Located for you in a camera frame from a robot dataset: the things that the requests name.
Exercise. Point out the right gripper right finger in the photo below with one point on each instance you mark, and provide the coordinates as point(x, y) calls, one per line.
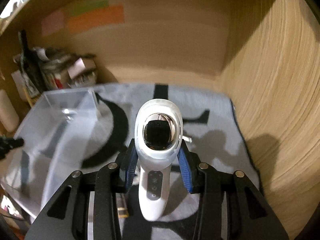
point(188, 163)

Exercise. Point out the black gold cosmetic tube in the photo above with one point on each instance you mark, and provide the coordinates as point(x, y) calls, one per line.
point(122, 206)

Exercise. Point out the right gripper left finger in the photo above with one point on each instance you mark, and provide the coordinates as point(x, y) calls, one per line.
point(127, 168)

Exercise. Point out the green sticky note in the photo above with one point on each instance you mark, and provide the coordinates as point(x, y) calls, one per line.
point(86, 6)

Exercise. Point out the beige mug with handle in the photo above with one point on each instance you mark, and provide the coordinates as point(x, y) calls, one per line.
point(8, 115)

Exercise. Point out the pink sticky note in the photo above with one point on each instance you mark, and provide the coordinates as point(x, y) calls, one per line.
point(53, 23)

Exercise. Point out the stack of books and papers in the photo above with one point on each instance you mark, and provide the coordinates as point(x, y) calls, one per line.
point(54, 64)

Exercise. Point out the clear plastic storage bin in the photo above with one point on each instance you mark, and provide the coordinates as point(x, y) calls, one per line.
point(56, 133)

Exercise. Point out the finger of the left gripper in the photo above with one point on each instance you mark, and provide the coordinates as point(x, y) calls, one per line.
point(7, 144)

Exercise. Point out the dark wine bottle elephant label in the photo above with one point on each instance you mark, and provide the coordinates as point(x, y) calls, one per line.
point(30, 69)

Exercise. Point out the orange sticky note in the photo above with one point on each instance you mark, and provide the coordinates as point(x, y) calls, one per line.
point(96, 18)

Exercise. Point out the grey black patterned mat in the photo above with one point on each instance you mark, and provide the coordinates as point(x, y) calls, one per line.
point(208, 120)

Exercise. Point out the white small card box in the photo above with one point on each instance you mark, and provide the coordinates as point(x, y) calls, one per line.
point(81, 66)

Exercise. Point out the white handheld massager device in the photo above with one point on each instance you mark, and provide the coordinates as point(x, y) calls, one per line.
point(158, 137)

